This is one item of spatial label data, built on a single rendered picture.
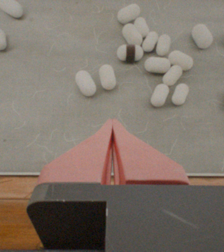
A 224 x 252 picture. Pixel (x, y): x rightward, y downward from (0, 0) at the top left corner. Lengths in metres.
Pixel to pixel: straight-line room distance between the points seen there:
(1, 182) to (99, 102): 0.16
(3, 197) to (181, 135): 0.23
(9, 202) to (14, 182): 0.03
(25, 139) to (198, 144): 0.23
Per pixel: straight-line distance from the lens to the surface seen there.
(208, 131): 0.28
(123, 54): 0.27
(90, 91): 0.25
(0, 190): 0.26
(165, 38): 0.30
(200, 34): 0.32
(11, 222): 0.25
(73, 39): 0.32
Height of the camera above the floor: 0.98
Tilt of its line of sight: 76 degrees down
